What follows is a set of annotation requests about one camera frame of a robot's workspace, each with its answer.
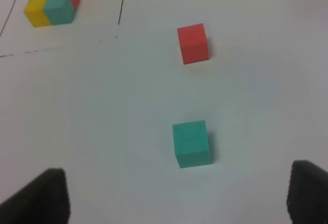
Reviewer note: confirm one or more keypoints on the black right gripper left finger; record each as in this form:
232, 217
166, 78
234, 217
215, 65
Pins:
43, 200

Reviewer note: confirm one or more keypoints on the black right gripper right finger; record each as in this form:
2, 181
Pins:
307, 194

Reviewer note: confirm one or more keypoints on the template yellow cube block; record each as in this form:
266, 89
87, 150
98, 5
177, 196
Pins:
35, 14

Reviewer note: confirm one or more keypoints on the template green cube block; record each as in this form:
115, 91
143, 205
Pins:
59, 12

